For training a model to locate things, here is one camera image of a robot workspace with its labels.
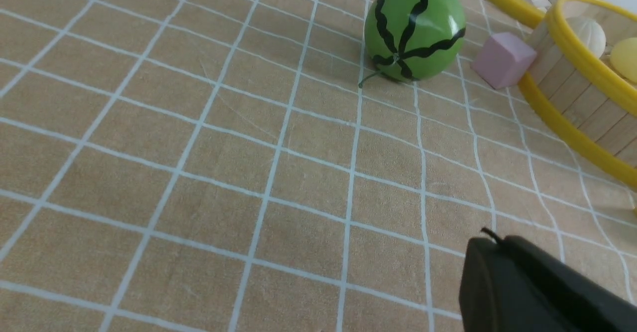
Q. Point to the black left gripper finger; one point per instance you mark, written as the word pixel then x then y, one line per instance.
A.
pixel 509 284

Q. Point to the yellow bun front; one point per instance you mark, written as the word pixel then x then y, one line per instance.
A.
pixel 623 58

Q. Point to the white bun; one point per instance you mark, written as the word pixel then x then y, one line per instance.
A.
pixel 590 33

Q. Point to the bamboo steamer tray yellow rim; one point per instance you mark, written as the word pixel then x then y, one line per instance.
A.
pixel 577 94

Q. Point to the pink wooden cube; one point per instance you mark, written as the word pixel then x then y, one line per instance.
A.
pixel 503 60

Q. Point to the green toy watermelon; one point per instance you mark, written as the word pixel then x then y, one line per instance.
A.
pixel 413 40

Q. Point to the checkered orange tablecloth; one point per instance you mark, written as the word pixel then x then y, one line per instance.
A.
pixel 212 166

